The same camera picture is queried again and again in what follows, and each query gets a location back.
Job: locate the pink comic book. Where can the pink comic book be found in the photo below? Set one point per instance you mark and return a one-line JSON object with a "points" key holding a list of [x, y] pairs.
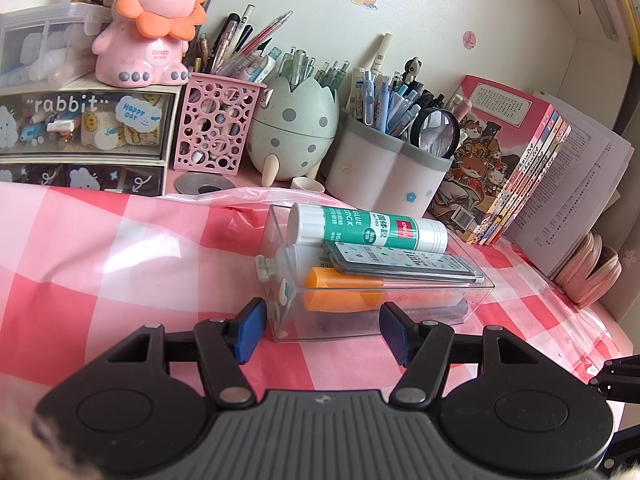
{"points": [[538, 175], [531, 175], [523, 175], [500, 125]]}

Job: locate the small white cap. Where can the small white cap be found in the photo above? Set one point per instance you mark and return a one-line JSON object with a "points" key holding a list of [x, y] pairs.
{"points": [[307, 184]]}

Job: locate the green white glue stick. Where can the green white glue stick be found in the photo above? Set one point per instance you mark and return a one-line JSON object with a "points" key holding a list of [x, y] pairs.
{"points": [[370, 227]]}

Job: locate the pink checkered tablecloth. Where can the pink checkered tablecloth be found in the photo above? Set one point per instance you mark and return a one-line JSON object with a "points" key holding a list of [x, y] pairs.
{"points": [[100, 260]]}

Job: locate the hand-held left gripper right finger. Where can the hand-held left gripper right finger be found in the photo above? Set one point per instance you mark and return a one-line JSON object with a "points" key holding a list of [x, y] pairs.
{"points": [[395, 335]]}

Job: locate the yellow books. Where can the yellow books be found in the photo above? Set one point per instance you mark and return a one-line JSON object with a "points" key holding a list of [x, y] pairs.
{"points": [[627, 10]]}

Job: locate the bunch of assorted pens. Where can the bunch of assorted pens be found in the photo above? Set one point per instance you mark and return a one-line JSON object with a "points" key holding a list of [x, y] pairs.
{"points": [[240, 55]]}

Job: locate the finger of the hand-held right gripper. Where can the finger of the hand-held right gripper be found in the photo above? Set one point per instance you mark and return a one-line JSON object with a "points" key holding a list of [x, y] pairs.
{"points": [[622, 385]]}

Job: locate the orange highlighter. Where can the orange highlighter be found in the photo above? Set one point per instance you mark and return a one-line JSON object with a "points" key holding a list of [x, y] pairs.
{"points": [[340, 295]]}

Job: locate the clear plastic storage box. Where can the clear plastic storage box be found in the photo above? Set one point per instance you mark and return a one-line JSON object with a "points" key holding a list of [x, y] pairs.
{"points": [[40, 50]]}

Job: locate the grey metal disc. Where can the grey metal disc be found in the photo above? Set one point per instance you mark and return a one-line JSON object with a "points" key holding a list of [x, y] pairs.
{"points": [[187, 183]]}

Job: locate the pink lion pencil sharpener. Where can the pink lion pencil sharpener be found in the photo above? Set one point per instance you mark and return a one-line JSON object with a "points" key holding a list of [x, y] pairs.
{"points": [[150, 20]]}

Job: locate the white drawer organizer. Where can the white drawer organizer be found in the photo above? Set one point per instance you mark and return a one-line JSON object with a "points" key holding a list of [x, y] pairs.
{"points": [[75, 120]]}

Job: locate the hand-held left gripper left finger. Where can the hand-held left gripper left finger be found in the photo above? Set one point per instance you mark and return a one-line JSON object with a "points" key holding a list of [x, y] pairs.
{"points": [[250, 330]]}

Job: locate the white lamp bar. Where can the white lamp bar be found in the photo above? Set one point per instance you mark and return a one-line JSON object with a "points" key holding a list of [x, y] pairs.
{"points": [[602, 5]]}

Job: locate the grey white pen holder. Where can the grey white pen holder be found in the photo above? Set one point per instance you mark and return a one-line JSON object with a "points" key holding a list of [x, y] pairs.
{"points": [[375, 170]]}

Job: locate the bunch of clear green pens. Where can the bunch of clear green pens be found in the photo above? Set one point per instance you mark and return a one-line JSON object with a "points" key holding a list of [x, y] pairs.
{"points": [[297, 65]]}

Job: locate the pink round wall sticker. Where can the pink round wall sticker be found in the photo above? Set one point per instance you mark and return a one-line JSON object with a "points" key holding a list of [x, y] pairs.
{"points": [[469, 39]]}

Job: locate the bunch of blue pens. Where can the bunch of blue pens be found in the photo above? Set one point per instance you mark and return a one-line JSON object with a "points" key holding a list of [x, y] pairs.
{"points": [[385, 100]]}

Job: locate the clear plastic bag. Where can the clear plastic bag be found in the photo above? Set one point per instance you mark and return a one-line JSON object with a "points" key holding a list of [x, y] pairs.
{"points": [[240, 195]]}

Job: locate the green egg-shaped pen holder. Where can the green egg-shaped pen holder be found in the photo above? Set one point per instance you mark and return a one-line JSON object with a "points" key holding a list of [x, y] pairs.
{"points": [[295, 125]]}

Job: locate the black magnifying glass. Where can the black magnifying glass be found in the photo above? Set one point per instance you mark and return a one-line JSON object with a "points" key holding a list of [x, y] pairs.
{"points": [[436, 132]]}

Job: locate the pink pouch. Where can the pink pouch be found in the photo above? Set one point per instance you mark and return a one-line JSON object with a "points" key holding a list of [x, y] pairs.
{"points": [[605, 280], [580, 262]]}

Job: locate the white printed booklet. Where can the white printed booklet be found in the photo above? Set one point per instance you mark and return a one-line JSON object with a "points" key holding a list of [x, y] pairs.
{"points": [[575, 190]]}

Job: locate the pink perforated pen holder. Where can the pink perforated pen holder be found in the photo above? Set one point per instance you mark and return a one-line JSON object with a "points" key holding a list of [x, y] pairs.
{"points": [[220, 125]]}

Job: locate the patterned pencil lead case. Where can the patterned pencil lead case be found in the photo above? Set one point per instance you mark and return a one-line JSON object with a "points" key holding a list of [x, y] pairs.
{"points": [[400, 260]]}

